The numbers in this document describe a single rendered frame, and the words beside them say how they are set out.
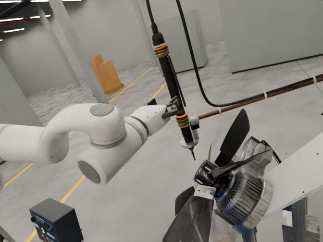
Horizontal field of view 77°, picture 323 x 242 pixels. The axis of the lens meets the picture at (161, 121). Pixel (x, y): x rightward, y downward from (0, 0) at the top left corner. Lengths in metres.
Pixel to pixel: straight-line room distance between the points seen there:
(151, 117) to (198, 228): 0.50
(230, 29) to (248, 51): 0.75
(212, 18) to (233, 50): 6.80
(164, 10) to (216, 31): 3.25
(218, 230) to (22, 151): 0.82
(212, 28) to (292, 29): 7.18
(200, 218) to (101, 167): 0.56
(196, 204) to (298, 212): 0.41
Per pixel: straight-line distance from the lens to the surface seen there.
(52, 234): 1.21
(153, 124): 0.51
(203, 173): 0.95
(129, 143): 0.45
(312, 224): 1.29
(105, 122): 0.39
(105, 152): 0.42
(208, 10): 12.81
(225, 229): 1.04
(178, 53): 8.04
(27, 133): 0.55
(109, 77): 8.84
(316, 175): 0.83
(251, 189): 0.97
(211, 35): 12.91
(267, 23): 6.11
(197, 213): 0.90
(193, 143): 0.75
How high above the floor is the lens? 1.88
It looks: 24 degrees down
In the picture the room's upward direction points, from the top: 20 degrees counter-clockwise
